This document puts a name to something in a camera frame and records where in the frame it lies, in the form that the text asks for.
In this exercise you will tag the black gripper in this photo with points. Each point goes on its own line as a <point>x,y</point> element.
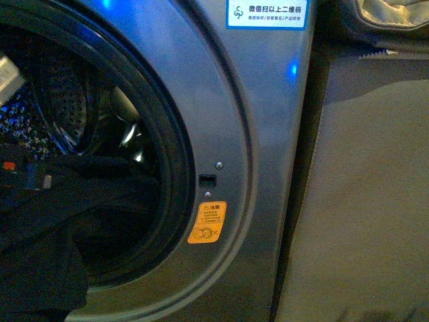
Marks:
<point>24,175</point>

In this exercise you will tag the dark navy garment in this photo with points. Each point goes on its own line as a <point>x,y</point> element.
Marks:
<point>43,277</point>

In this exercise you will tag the grey front-load washing machine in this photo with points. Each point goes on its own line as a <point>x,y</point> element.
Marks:
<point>212,113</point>

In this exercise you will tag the orange warning sticker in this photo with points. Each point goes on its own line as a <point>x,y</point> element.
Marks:
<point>209,222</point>

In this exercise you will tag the blue white QR label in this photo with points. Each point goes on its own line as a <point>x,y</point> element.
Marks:
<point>267,14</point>

